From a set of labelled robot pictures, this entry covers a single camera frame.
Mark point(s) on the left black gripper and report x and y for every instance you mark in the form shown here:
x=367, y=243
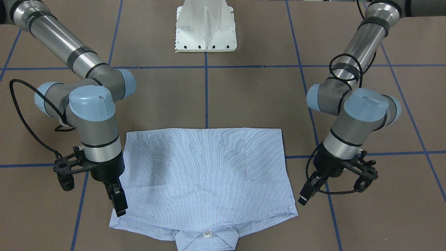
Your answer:
x=331, y=168

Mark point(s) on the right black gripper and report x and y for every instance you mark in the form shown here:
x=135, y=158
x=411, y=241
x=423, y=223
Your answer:
x=106, y=171

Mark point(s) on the light blue striped shirt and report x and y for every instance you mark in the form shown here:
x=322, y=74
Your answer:
x=204, y=188

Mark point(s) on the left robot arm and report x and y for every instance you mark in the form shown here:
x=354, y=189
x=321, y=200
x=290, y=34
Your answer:
x=359, y=111

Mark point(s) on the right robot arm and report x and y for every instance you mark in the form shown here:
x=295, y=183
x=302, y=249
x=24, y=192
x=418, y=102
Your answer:
x=86, y=105

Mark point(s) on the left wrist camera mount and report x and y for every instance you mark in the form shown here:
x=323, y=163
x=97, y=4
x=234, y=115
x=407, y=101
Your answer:
x=364, y=169

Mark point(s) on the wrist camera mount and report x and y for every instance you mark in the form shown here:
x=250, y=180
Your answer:
x=66, y=166
x=364, y=169

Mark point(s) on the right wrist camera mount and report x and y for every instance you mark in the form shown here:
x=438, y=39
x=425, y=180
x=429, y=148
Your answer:
x=66, y=166

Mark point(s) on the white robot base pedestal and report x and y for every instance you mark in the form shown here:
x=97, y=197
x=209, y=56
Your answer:
x=205, y=26

